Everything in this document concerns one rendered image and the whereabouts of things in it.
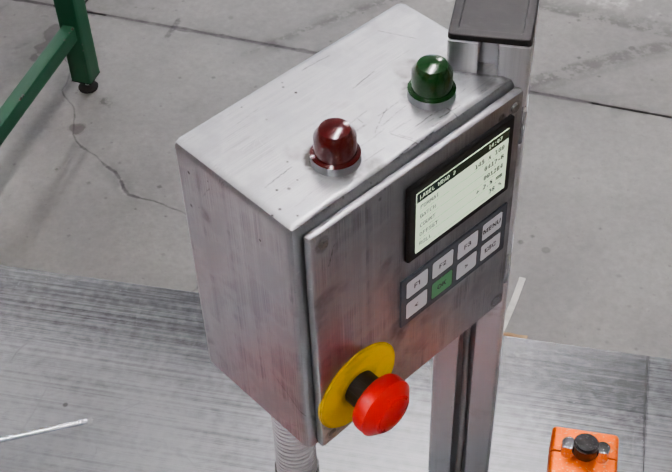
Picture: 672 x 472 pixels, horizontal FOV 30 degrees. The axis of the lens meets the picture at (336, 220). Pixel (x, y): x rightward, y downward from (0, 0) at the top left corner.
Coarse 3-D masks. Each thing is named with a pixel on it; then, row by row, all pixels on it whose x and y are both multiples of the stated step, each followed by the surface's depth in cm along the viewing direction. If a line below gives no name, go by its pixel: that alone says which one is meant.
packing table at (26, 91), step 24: (72, 0) 275; (72, 24) 280; (48, 48) 276; (72, 48) 286; (48, 72) 273; (72, 72) 291; (96, 72) 294; (24, 96) 265; (0, 120) 259; (0, 144) 260
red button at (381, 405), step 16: (352, 384) 71; (368, 384) 71; (384, 384) 70; (400, 384) 70; (352, 400) 71; (368, 400) 69; (384, 400) 69; (400, 400) 70; (352, 416) 70; (368, 416) 69; (384, 416) 70; (400, 416) 71; (368, 432) 70; (384, 432) 71
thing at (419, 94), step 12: (420, 60) 65; (432, 60) 65; (444, 60) 65; (420, 72) 65; (432, 72) 65; (444, 72) 65; (408, 84) 66; (420, 84) 65; (432, 84) 65; (444, 84) 65; (408, 96) 66; (420, 96) 65; (432, 96) 65; (444, 96) 65; (420, 108) 66; (432, 108) 66; (444, 108) 66
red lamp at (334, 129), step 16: (320, 128) 62; (336, 128) 62; (352, 128) 62; (320, 144) 62; (336, 144) 61; (352, 144) 62; (320, 160) 62; (336, 160) 62; (352, 160) 62; (336, 176) 62
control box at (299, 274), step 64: (320, 64) 69; (384, 64) 68; (256, 128) 65; (384, 128) 65; (448, 128) 65; (192, 192) 66; (256, 192) 62; (320, 192) 62; (384, 192) 63; (512, 192) 73; (256, 256) 64; (320, 256) 62; (384, 256) 66; (256, 320) 69; (320, 320) 65; (384, 320) 70; (448, 320) 76; (256, 384) 74; (320, 384) 69
